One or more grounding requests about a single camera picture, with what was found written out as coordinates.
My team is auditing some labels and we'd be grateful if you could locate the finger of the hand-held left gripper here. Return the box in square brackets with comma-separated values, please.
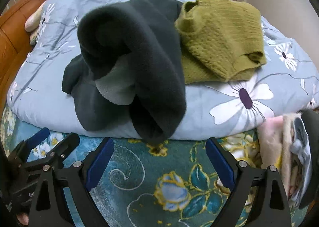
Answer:
[10, 127, 50, 163]
[37, 132, 80, 171]

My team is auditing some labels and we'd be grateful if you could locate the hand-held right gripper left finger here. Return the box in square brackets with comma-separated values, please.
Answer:
[29, 137, 115, 227]

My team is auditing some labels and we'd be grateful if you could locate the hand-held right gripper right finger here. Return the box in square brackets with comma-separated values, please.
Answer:
[206, 137, 292, 227]

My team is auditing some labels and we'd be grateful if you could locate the black and white fleece jacket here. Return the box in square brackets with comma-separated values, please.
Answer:
[62, 0, 186, 145]

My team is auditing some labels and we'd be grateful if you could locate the stack of folded clothes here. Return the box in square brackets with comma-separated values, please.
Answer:
[257, 114, 297, 200]

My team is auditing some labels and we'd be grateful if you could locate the person's left hand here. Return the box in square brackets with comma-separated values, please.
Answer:
[16, 213, 30, 226]

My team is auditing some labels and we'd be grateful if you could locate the teal floral bed sheet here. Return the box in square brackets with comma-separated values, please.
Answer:
[0, 107, 265, 227]

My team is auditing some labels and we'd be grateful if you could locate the light blue floral duvet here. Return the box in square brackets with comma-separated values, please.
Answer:
[6, 0, 319, 140]

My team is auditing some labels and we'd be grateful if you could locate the light grey garment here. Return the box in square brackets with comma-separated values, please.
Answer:
[290, 117, 313, 207]

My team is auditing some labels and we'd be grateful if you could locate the dark green garment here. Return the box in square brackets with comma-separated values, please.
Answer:
[298, 109, 319, 209]

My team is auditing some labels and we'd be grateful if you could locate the wooden headboard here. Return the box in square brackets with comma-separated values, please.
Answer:
[0, 0, 49, 118]

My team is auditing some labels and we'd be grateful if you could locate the pale pillow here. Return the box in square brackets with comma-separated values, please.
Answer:
[24, 1, 48, 45]

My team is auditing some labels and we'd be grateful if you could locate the olive green knitted sweater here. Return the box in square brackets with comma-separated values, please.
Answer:
[174, 0, 267, 84]

